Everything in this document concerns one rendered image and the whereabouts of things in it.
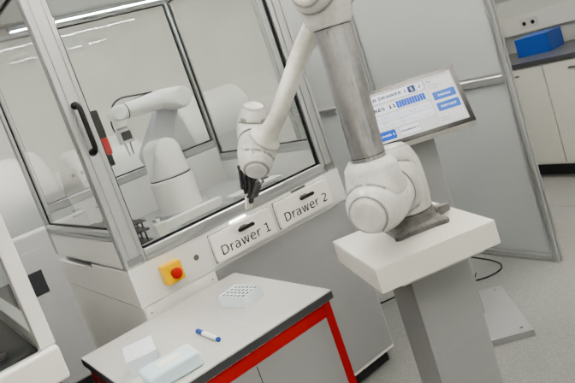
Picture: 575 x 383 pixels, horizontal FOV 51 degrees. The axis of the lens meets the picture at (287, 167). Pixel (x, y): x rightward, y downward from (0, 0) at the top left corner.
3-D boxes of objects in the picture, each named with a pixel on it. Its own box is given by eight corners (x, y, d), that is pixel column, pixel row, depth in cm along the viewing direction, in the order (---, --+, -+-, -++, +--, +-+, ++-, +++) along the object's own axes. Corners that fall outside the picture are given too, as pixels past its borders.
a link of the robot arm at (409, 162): (438, 196, 192) (419, 131, 188) (424, 216, 176) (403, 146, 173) (391, 204, 200) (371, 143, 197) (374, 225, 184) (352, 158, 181)
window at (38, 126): (114, 229, 209) (18, -13, 195) (112, 229, 209) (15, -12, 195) (50, 223, 280) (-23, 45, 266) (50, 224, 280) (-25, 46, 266)
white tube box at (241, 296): (263, 295, 195) (260, 284, 194) (246, 308, 189) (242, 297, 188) (239, 294, 203) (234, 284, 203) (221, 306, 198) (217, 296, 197)
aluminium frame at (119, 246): (337, 167, 263) (259, -71, 246) (127, 271, 207) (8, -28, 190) (229, 176, 341) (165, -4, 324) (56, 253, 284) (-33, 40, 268)
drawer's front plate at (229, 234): (278, 232, 242) (269, 206, 240) (219, 263, 225) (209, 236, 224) (275, 232, 243) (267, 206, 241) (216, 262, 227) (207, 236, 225)
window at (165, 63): (317, 163, 260) (245, -56, 244) (141, 248, 212) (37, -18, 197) (317, 164, 260) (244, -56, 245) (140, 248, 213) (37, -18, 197)
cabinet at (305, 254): (400, 356, 279) (349, 197, 266) (220, 502, 222) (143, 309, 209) (284, 323, 357) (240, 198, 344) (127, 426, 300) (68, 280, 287)
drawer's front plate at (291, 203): (334, 202, 259) (326, 178, 257) (282, 229, 243) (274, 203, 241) (331, 202, 260) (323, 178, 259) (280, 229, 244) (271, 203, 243)
